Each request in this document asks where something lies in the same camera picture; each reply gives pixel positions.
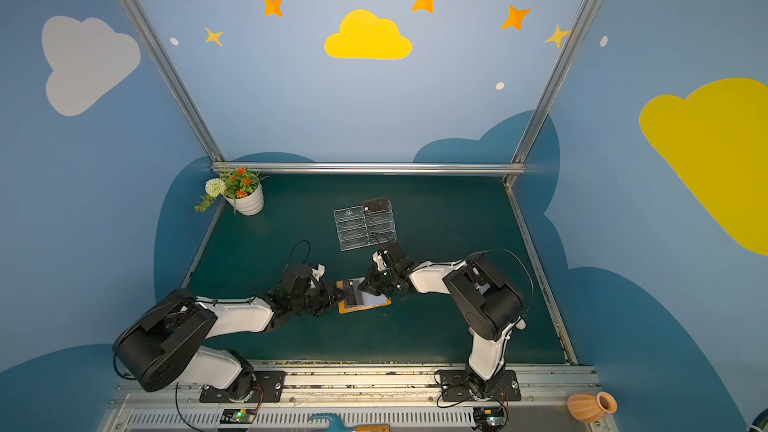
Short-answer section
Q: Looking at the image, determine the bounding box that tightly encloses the yellow leather card holder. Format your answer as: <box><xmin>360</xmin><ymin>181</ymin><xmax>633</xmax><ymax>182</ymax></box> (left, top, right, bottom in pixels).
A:
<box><xmin>336</xmin><ymin>278</ymin><xmax>391</xmax><ymax>314</ymax></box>

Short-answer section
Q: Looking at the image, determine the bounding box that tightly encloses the clear plastic organizer tray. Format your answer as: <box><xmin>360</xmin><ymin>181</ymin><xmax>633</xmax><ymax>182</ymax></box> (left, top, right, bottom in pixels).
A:
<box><xmin>333</xmin><ymin>201</ymin><xmax>397</xmax><ymax>252</ymax></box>

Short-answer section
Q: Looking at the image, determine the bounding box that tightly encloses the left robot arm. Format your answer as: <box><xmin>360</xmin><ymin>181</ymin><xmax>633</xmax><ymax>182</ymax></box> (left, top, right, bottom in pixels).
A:
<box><xmin>112</xmin><ymin>264</ymin><xmax>346</xmax><ymax>402</ymax></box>

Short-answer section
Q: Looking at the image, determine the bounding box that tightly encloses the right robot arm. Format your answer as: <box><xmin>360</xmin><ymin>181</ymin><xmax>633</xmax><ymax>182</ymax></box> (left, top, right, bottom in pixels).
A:
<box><xmin>352</xmin><ymin>241</ymin><xmax>530</xmax><ymax>391</ymax></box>

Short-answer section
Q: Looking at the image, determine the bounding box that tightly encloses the potted flower plant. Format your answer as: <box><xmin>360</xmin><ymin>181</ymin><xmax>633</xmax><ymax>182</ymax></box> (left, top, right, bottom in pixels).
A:
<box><xmin>194</xmin><ymin>167</ymin><xmax>264</xmax><ymax>216</ymax></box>

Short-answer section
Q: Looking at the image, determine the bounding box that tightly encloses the left controller board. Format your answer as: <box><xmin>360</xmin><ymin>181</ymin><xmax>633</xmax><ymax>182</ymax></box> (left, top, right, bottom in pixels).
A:
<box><xmin>220</xmin><ymin>409</ymin><xmax>257</xmax><ymax>426</ymax></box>

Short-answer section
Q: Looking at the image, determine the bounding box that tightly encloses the controller board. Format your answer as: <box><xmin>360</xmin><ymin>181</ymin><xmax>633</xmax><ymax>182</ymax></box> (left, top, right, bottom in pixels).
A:
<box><xmin>472</xmin><ymin>407</ymin><xmax>508</xmax><ymax>432</ymax></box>
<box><xmin>220</xmin><ymin>409</ymin><xmax>257</xmax><ymax>426</ymax></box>

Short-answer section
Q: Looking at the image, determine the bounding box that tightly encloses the right controller board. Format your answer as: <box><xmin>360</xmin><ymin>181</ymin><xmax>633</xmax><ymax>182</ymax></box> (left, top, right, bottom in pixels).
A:
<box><xmin>472</xmin><ymin>407</ymin><xmax>508</xmax><ymax>432</ymax></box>

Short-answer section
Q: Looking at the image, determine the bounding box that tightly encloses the terracotta clay vase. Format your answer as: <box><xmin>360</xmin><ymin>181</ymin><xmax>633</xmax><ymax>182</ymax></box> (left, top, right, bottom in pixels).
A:
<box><xmin>567</xmin><ymin>392</ymin><xmax>618</xmax><ymax>423</ymax></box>

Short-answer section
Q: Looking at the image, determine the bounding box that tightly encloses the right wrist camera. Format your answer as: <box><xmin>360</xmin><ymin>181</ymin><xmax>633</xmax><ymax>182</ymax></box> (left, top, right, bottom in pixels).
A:
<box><xmin>372</xmin><ymin>252</ymin><xmax>388</xmax><ymax>272</ymax></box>

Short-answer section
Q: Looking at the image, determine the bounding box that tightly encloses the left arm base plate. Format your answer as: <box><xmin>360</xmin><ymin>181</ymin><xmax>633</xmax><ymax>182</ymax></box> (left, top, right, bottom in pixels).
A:
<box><xmin>199</xmin><ymin>371</ymin><xmax>285</xmax><ymax>404</ymax></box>

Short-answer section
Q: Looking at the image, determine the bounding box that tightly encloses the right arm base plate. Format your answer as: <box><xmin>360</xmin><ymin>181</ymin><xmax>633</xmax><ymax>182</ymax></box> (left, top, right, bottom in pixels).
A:
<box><xmin>436</xmin><ymin>369</ymin><xmax>522</xmax><ymax>403</ymax></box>

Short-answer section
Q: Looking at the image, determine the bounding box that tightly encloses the aluminium frame rear bar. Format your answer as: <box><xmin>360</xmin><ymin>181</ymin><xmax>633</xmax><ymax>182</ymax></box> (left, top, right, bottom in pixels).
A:
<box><xmin>211</xmin><ymin>162</ymin><xmax>526</xmax><ymax>176</ymax></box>

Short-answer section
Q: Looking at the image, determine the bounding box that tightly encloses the teal handled tool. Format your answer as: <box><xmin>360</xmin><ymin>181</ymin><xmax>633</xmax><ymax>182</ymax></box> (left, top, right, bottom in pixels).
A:
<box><xmin>310</xmin><ymin>414</ymin><xmax>391</xmax><ymax>432</ymax></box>

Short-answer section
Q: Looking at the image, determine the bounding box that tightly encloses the aluminium front rail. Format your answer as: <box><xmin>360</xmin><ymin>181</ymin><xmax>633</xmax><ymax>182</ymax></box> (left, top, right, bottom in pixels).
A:
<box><xmin>99</xmin><ymin>362</ymin><xmax>618</xmax><ymax>431</ymax></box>

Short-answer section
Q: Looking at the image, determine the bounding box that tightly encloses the aluminium frame right post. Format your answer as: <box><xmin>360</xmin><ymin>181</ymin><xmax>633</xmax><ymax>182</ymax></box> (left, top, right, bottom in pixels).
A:
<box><xmin>511</xmin><ymin>0</ymin><xmax>603</xmax><ymax>169</ymax></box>

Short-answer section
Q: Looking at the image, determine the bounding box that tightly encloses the aluminium frame post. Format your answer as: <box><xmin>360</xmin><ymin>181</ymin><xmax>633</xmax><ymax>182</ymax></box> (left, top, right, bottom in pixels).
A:
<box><xmin>117</xmin><ymin>0</ymin><xmax>225</xmax><ymax>162</ymax></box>
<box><xmin>511</xmin><ymin>0</ymin><xmax>603</xmax><ymax>169</ymax></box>

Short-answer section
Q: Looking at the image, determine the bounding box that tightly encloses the aluminium frame left post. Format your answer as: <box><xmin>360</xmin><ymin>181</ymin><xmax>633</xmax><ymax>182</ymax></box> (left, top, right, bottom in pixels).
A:
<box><xmin>117</xmin><ymin>0</ymin><xmax>225</xmax><ymax>162</ymax></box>

